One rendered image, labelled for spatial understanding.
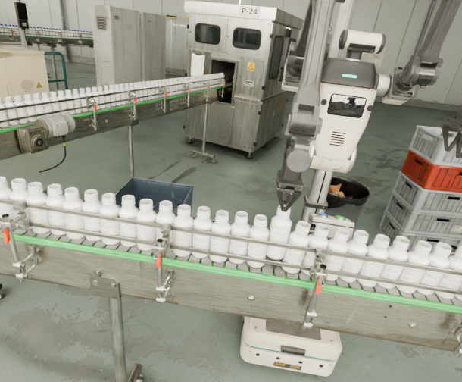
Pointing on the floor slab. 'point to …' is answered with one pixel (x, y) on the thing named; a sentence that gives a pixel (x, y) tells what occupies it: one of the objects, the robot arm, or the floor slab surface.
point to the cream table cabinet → (10, 73)
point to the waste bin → (351, 211)
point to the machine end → (241, 71)
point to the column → (339, 27)
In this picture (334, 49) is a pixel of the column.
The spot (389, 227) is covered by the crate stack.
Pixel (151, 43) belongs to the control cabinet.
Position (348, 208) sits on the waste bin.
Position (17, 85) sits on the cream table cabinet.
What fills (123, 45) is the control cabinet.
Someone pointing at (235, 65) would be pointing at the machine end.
